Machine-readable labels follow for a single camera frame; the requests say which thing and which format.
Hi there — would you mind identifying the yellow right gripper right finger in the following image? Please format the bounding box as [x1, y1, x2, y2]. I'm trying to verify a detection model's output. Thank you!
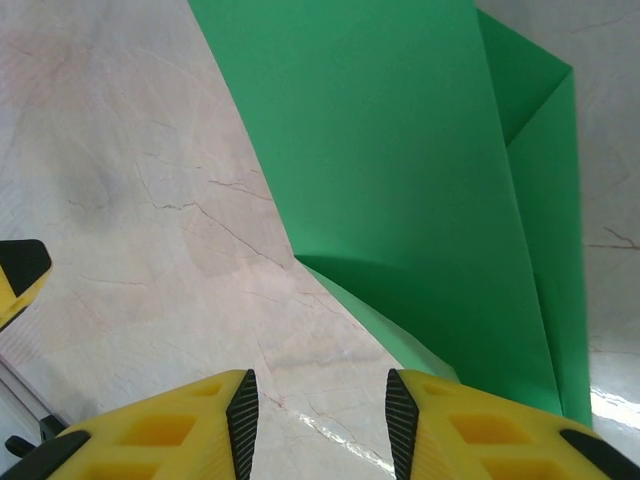
[384, 368, 636, 480]

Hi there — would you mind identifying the green paper sheet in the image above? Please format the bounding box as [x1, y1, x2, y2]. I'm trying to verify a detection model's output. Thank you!
[188, 0, 594, 431]

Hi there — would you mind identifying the wide aluminium base rail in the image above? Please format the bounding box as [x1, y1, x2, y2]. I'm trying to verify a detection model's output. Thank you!
[0, 344, 69, 451]

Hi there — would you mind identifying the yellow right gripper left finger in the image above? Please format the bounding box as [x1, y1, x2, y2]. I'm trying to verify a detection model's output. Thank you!
[19, 368, 259, 480]

